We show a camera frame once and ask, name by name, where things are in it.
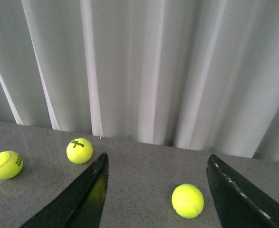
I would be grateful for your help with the middle yellow tennis ball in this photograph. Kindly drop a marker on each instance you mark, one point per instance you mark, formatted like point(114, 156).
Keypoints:
point(11, 164)

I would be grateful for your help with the near Wilson tennis ball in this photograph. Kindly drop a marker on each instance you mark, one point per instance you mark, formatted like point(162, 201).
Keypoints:
point(187, 201)

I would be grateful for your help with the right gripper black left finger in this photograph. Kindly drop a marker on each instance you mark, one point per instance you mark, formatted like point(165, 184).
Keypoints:
point(80, 205)

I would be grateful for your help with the white pleated curtain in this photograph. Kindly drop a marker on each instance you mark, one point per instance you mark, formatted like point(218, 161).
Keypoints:
point(194, 74)

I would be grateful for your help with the far Wilson tennis ball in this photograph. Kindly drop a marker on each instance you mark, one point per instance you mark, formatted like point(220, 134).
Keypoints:
point(79, 150)

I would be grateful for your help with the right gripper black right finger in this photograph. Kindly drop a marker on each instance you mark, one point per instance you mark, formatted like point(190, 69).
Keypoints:
point(238, 202)

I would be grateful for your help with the wilson tennis ball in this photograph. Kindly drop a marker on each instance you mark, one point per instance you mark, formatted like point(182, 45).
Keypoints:
point(187, 201)
point(79, 150)

